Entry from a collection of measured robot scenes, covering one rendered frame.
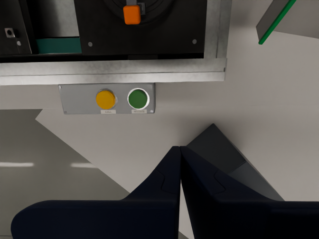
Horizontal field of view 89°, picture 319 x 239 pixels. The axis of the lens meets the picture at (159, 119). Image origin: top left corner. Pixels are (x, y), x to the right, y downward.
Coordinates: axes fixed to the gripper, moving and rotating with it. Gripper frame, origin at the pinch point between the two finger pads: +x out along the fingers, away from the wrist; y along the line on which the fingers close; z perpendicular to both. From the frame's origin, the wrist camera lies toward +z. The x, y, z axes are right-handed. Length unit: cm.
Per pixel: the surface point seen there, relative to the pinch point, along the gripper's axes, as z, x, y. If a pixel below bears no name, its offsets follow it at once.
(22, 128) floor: -45, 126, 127
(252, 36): 11.6, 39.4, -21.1
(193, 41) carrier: 9.4, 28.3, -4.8
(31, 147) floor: -65, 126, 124
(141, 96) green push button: -0.8, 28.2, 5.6
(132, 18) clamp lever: 11.1, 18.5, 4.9
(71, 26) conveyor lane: 13.6, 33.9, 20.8
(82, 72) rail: 4.0, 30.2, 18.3
